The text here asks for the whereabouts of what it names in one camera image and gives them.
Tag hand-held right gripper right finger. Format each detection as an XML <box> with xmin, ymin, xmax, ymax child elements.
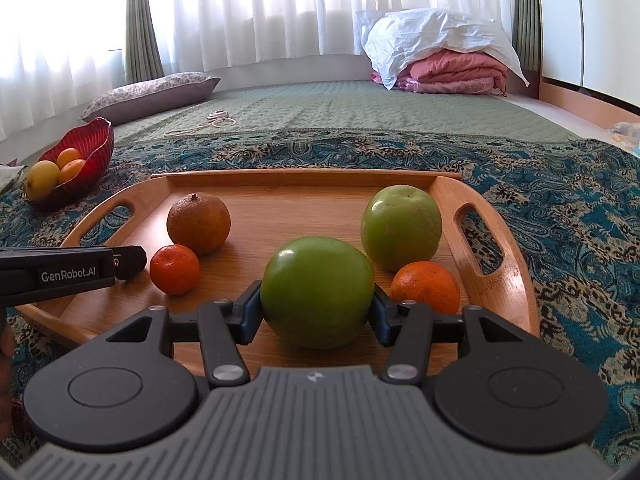
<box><xmin>370</xmin><ymin>285</ymin><xmax>527</xmax><ymax>387</ymax></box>

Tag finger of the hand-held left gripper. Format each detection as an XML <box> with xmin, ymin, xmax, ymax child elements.
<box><xmin>110</xmin><ymin>244</ymin><xmax>148</xmax><ymax>282</ymax></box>

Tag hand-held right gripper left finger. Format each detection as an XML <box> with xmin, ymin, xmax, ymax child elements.
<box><xmin>107</xmin><ymin>280</ymin><xmax>264</xmax><ymax>388</ymax></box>

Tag small tangerine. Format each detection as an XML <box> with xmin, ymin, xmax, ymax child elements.
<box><xmin>149</xmin><ymin>244</ymin><xmax>201</xmax><ymax>296</ymax></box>
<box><xmin>390</xmin><ymin>261</ymin><xmax>461</xmax><ymax>316</ymax></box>

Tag green apple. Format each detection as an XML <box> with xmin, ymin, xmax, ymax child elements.
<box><xmin>361</xmin><ymin>185</ymin><xmax>443</xmax><ymax>272</ymax></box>
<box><xmin>260</xmin><ymin>236</ymin><xmax>375</xmax><ymax>351</ymax></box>

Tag large orange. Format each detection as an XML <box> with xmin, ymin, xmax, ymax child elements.
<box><xmin>167</xmin><ymin>193</ymin><xmax>232</xmax><ymax>256</ymax></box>

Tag wooden tray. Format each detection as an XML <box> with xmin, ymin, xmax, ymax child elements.
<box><xmin>15</xmin><ymin>169</ymin><xmax>542</xmax><ymax>378</ymax></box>

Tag person's left hand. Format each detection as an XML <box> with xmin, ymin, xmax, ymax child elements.
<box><xmin>0</xmin><ymin>307</ymin><xmax>17</xmax><ymax>443</ymax></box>

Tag yellow fruit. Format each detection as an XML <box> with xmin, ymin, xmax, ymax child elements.
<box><xmin>25</xmin><ymin>160</ymin><xmax>61</xmax><ymax>201</ymax></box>

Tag small orange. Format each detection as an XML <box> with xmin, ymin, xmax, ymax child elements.
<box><xmin>56</xmin><ymin>147</ymin><xmax>83</xmax><ymax>170</ymax></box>
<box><xmin>58</xmin><ymin>159</ymin><xmax>87</xmax><ymax>185</ymax></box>

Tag red ribbed bowl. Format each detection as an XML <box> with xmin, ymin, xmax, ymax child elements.
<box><xmin>24</xmin><ymin>117</ymin><xmax>115</xmax><ymax>211</ymax></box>

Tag floral pillow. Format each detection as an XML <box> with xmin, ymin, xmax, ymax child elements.
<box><xmin>81</xmin><ymin>72</ymin><xmax>222</xmax><ymax>126</ymax></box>

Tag green quilted mattress cover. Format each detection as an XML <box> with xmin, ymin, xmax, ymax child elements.
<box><xmin>107</xmin><ymin>80</ymin><xmax>581</xmax><ymax>143</ymax></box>

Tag blue paisley cloth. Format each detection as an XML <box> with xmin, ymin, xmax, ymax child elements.
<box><xmin>0</xmin><ymin>127</ymin><xmax>640</xmax><ymax>471</ymax></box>

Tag green curtain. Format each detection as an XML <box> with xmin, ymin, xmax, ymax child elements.
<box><xmin>515</xmin><ymin>0</ymin><xmax>543</xmax><ymax>73</ymax></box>
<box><xmin>124</xmin><ymin>0</ymin><xmax>165</xmax><ymax>83</ymax></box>

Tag folded pink blanket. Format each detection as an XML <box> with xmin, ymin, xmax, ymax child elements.
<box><xmin>371</xmin><ymin>50</ymin><xmax>509</xmax><ymax>96</ymax></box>

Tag white sheer curtain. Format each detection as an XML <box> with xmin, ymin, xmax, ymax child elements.
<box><xmin>0</xmin><ymin>0</ymin><xmax>521</xmax><ymax>126</ymax></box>

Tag white pillow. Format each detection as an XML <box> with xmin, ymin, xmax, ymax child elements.
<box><xmin>356</xmin><ymin>8</ymin><xmax>531</xmax><ymax>91</ymax></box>

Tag white bag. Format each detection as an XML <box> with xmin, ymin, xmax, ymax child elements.
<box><xmin>609</xmin><ymin>121</ymin><xmax>640</xmax><ymax>155</ymax></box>

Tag white wardrobe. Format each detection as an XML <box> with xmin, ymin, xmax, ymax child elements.
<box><xmin>535</xmin><ymin>0</ymin><xmax>640</xmax><ymax>111</ymax></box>

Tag white string loops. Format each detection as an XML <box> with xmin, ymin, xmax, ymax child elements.
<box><xmin>164</xmin><ymin>110</ymin><xmax>238</xmax><ymax>137</ymax></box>

